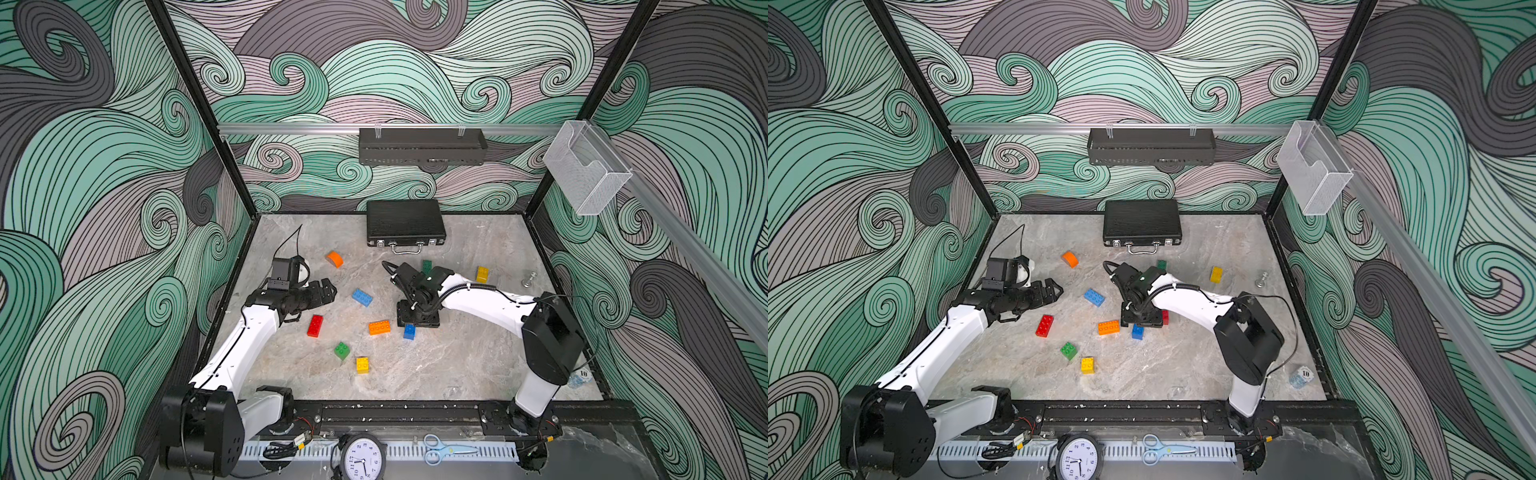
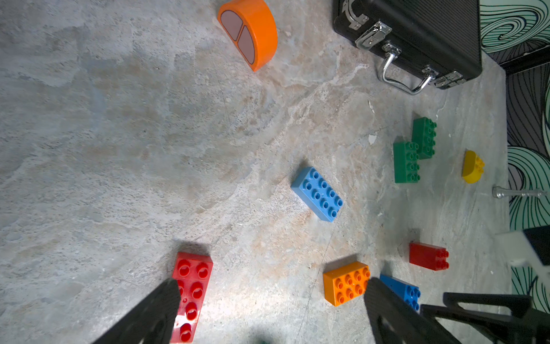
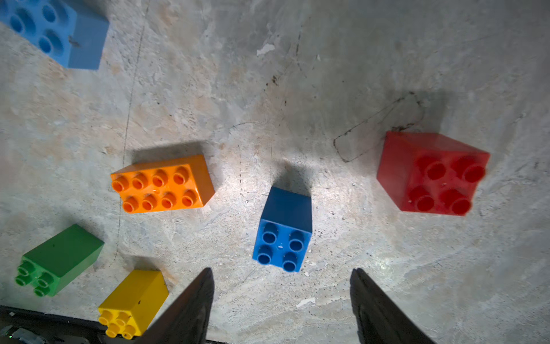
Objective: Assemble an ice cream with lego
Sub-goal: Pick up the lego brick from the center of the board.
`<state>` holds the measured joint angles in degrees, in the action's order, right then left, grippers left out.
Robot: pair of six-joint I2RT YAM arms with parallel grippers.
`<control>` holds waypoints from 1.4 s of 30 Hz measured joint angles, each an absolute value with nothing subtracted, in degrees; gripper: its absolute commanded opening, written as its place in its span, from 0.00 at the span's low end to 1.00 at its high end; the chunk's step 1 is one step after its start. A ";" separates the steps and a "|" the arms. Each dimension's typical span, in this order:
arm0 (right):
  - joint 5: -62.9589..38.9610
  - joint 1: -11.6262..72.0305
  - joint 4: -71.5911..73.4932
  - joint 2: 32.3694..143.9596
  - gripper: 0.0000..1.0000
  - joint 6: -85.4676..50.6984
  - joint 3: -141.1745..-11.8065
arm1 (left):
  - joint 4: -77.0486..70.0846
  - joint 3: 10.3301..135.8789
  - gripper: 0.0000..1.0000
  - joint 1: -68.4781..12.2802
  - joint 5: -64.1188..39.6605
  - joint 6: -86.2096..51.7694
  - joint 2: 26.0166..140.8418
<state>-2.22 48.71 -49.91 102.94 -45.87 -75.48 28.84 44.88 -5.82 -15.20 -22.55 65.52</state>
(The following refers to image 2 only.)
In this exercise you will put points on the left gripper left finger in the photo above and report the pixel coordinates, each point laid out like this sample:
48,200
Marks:
151,321

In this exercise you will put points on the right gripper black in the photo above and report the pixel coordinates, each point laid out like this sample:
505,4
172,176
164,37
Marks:
523,325

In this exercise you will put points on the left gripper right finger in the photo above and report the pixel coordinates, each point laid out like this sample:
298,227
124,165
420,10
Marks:
393,321

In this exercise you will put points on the blue square lego brick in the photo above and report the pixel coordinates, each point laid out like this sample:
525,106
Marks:
410,294

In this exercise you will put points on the orange lego brick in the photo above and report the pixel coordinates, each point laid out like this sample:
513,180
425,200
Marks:
346,283

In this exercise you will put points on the red square lego brick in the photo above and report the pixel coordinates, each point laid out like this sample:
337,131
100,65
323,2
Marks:
428,256

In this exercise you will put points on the green long lego brick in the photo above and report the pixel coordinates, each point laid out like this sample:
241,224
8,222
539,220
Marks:
423,133
406,165

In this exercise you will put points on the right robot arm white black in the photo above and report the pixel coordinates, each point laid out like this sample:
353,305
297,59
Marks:
527,247

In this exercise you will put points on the red long lego brick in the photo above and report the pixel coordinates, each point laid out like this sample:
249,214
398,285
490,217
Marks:
192,274

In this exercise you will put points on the light blue long lego brick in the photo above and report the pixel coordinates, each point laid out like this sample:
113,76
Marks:
317,194

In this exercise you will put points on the yellow half-round lego brick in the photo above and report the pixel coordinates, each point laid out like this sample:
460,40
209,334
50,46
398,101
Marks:
473,167

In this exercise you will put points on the silver metal peg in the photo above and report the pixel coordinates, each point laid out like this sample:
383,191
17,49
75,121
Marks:
501,193

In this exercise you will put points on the black hard case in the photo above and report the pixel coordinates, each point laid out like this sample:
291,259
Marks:
423,42

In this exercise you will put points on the orange half-round block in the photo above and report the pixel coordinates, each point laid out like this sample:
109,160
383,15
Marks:
250,25

